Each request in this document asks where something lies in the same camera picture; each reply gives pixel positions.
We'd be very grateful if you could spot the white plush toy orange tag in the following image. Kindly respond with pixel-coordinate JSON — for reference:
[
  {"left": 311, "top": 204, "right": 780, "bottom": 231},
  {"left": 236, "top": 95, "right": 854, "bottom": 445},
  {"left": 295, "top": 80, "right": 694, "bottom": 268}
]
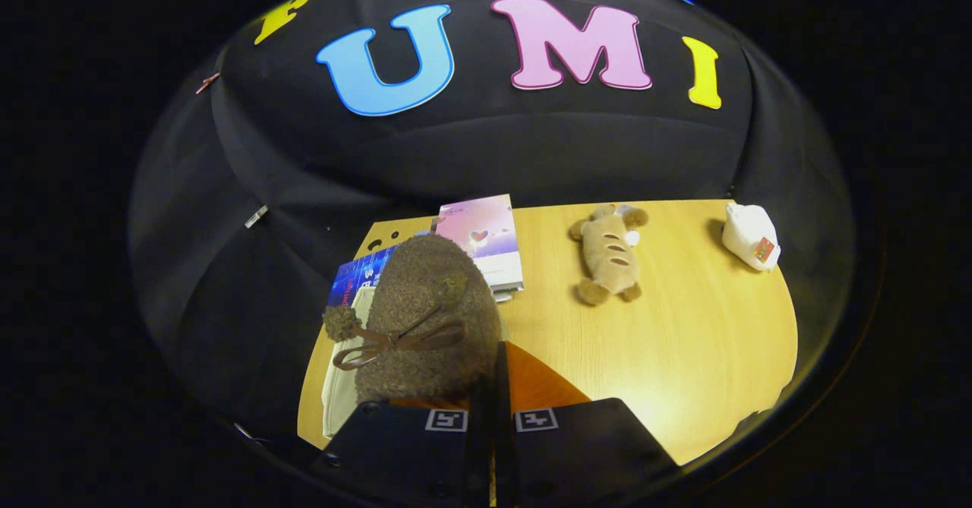
[{"left": 721, "top": 202, "right": 781, "bottom": 272}]

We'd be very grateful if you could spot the brown fuzzy slipper shoe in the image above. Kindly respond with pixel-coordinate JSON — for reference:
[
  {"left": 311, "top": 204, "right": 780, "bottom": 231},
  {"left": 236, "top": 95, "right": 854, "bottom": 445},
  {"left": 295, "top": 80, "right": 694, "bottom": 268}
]
[{"left": 323, "top": 234, "right": 502, "bottom": 404}]

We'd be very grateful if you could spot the blue cover book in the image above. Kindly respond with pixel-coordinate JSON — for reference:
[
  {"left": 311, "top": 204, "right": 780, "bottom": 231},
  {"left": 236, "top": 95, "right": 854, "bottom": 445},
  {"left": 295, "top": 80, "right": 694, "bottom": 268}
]
[{"left": 327, "top": 244, "right": 399, "bottom": 308}]

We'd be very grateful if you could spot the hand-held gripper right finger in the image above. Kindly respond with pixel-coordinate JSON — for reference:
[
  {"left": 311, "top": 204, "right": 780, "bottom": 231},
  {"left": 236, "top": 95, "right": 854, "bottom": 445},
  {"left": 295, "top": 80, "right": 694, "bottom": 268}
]
[{"left": 494, "top": 341, "right": 679, "bottom": 508}]

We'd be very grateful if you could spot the grey-green fabric storage box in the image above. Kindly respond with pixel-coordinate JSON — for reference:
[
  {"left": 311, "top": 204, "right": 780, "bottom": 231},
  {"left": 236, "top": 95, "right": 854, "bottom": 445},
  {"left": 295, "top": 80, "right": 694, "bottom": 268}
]
[{"left": 321, "top": 286, "right": 380, "bottom": 439}]

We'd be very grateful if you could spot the tan bread-shaped plush toy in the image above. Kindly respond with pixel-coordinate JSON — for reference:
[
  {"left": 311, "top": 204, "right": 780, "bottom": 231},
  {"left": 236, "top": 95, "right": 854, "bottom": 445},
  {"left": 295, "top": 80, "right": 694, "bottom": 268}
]
[{"left": 570, "top": 204, "right": 649, "bottom": 306}]

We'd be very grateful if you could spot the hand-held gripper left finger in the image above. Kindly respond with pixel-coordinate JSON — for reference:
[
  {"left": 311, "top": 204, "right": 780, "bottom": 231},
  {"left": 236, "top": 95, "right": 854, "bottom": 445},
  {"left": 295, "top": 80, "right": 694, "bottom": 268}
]
[{"left": 319, "top": 374, "right": 493, "bottom": 508}]

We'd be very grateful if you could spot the pink cover book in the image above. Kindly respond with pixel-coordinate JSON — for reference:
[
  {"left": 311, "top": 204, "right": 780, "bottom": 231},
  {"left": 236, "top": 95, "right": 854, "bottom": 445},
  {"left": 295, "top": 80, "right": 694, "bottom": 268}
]
[{"left": 434, "top": 194, "right": 525, "bottom": 304}]

